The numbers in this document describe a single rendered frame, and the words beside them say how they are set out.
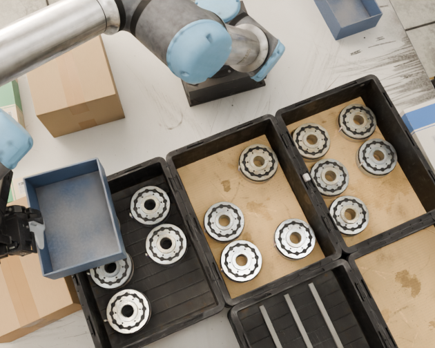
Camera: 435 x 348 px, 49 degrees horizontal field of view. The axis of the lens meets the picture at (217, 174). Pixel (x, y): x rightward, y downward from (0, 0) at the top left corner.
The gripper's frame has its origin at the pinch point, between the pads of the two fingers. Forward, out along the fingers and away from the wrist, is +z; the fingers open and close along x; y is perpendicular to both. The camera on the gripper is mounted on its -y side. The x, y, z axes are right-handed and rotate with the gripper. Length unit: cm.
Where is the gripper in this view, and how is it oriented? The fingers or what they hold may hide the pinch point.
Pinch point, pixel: (35, 226)
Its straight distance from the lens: 99.1
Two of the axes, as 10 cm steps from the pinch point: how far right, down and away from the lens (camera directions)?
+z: 1.2, 2.6, 9.6
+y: 2.7, 9.2, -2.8
